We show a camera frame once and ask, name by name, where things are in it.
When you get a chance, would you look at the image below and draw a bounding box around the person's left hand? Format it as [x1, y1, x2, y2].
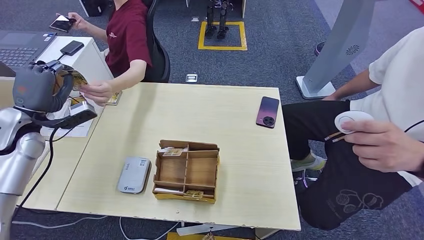
[79, 80, 114, 108]
[340, 119, 424, 173]

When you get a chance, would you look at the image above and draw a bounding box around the person's right hand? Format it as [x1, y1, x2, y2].
[56, 12, 89, 32]

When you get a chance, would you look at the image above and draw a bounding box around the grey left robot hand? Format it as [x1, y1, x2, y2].
[12, 61, 75, 114]

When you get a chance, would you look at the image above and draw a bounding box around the dark smartphone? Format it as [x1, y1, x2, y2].
[48, 14, 78, 33]

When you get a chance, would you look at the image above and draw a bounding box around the stack of gold cards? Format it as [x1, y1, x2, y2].
[105, 90, 123, 106]

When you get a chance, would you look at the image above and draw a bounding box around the gold room key card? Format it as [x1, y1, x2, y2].
[183, 189, 205, 199]
[162, 147, 185, 157]
[67, 70, 90, 92]

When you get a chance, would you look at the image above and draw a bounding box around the white handheld remote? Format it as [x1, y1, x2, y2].
[333, 110, 375, 135]

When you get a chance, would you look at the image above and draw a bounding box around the person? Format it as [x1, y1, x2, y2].
[282, 26, 424, 232]
[49, 0, 171, 108]

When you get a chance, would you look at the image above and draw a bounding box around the grey card reader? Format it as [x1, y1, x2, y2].
[116, 156, 152, 195]

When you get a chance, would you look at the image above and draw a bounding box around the white card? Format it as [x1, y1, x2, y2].
[154, 187, 180, 195]

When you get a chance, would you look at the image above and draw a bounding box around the black cabinet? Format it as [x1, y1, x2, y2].
[79, 0, 107, 17]

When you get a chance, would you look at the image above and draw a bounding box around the black power bank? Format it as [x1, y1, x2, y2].
[59, 40, 85, 57]

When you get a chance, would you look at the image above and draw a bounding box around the white desk riser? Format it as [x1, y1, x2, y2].
[0, 36, 115, 115]

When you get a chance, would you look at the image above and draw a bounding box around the printed paper sheet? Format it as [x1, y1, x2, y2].
[39, 117, 95, 138]

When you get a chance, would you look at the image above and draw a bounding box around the grey laptop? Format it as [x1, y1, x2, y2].
[0, 30, 57, 78]

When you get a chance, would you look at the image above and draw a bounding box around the black office chair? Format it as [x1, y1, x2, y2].
[140, 0, 171, 84]

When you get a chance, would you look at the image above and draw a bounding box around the grey kiosk stand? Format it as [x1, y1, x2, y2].
[295, 0, 377, 100]

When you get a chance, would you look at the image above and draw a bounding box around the dark shoe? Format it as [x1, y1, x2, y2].
[313, 40, 327, 57]

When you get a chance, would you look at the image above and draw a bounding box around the maroon smartphone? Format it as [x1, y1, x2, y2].
[255, 96, 281, 129]

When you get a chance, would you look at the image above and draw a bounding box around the wooden compartment box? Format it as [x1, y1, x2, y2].
[152, 139, 221, 204]

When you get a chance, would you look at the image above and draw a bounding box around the white and black humanoid robot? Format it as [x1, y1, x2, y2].
[204, 0, 230, 40]

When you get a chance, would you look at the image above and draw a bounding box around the red object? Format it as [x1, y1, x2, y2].
[409, 0, 424, 14]

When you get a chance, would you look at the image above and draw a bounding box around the thin black cable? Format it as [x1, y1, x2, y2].
[404, 119, 424, 134]

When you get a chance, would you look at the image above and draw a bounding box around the black power bank cable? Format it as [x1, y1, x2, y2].
[29, 52, 67, 69]

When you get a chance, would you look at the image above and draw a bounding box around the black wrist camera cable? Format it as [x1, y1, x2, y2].
[11, 127, 74, 221]

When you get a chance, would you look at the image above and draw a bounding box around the grey floor cable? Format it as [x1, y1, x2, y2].
[11, 215, 109, 230]

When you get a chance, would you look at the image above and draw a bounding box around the white floor cable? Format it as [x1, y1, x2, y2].
[118, 216, 180, 240]

